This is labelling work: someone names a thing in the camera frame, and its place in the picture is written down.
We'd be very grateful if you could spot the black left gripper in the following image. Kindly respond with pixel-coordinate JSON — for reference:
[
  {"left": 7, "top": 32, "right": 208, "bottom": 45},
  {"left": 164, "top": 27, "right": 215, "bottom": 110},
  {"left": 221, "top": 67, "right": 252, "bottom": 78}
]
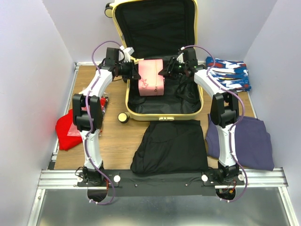
[{"left": 116, "top": 59, "right": 143, "bottom": 80}]

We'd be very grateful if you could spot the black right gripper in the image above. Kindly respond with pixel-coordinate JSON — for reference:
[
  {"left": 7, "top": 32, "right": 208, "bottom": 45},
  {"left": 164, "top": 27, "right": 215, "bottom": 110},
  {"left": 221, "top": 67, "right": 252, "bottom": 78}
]
[{"left": 157, "top": 57, "right": 186, "bottom": 81}]

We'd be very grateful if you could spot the pink cosmetic case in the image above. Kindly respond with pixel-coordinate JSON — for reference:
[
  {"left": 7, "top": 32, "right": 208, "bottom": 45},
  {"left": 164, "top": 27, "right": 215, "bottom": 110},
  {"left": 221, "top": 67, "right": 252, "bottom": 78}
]
[{"left": 138, "top": 59, "right": 165, "bottom": 97}]

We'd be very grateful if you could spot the black garment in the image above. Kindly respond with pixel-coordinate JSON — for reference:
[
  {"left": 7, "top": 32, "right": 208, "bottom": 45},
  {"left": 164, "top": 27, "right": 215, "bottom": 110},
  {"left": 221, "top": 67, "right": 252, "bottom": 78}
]
[{"left": 130, "top": 120, "right": 208, "bottom": 175}]

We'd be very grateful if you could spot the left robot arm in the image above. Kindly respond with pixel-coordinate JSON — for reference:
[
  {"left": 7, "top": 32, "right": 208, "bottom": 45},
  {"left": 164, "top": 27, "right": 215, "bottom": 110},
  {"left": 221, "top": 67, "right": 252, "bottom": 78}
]
[{"left": 72, "top": 46, "right": 140, "bottom": 186}]

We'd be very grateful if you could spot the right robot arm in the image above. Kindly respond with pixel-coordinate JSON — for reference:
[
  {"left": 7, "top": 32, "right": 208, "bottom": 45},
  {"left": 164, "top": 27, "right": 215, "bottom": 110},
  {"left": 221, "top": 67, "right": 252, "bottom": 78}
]
[{"left": 159, "top": 45, "right": 239, "bottom": 185}]

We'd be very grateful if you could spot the blue red white patterned cloth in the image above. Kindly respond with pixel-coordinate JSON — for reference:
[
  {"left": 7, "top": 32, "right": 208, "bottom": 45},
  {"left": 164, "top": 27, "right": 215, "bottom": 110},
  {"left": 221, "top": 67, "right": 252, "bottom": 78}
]
[{"left": 209, "top": 58, "right": 252, "bottom": 91}]

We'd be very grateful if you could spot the red plastic packaged item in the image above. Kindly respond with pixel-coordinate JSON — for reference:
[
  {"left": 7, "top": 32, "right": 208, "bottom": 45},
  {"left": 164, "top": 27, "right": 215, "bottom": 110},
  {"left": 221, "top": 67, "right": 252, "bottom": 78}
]
[{"left": 68, "top": 94, "right": 109, "bottom": 136}]

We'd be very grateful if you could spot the red folded garment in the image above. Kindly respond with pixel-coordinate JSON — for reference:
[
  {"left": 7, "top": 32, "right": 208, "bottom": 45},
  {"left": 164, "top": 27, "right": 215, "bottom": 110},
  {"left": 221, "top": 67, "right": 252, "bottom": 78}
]
[{"left": 55, "top": 109, "right": 82, "bottom": 151}]

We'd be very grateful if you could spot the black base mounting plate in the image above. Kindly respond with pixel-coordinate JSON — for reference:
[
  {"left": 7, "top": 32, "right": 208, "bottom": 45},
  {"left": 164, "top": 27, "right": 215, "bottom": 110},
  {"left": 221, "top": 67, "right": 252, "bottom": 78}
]
[{"left": 77, "top": 169, "right": 245, "bottom": 197}]

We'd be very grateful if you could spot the purple folded sweatshirt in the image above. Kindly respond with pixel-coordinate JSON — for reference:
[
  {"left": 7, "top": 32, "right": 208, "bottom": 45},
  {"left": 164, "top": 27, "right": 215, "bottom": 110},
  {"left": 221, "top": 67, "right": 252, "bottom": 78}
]
[{"left": 205, "top": 113, "right": 275, "bottom": 171}]

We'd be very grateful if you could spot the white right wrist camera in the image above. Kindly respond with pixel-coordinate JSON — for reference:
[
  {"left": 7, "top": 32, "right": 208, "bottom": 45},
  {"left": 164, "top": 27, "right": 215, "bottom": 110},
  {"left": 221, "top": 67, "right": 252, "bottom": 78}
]
[{"left": 176, "top": 47, "right": 185, "bottom": 63}]

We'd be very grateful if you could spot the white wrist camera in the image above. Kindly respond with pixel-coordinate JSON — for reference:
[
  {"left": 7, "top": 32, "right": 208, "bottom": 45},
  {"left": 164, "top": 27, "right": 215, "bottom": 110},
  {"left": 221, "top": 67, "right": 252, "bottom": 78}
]
[
  {"left": 176, "top": 47, "right": 185, "bottom": 63},
  {"left": 119, "top": 45, "right": 135, "bottom": 63}
]

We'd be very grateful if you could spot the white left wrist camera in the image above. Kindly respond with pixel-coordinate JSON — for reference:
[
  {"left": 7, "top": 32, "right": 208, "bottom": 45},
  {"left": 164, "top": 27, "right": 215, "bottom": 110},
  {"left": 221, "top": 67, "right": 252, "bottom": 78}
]
[{"left": 119, "top": 45, "right": 135, "bottom": 63}]

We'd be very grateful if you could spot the aluminium frame rail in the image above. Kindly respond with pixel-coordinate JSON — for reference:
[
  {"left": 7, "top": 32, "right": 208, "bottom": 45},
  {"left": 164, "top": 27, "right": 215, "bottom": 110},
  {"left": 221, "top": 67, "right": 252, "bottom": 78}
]
[{"left": 28, "top": 169, "right": 299, "bottom": 226}]

